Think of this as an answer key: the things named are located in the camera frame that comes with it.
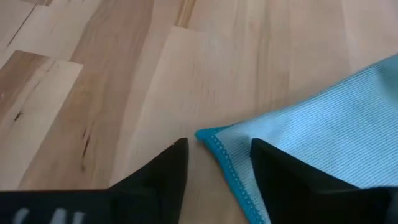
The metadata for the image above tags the blue microfiber towel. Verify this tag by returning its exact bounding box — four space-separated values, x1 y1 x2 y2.
194 53 398 224

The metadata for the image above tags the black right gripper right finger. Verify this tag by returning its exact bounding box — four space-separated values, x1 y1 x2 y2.
249 138 398 224

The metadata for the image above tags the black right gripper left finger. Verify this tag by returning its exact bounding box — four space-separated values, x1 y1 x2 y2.
0 137 190 224

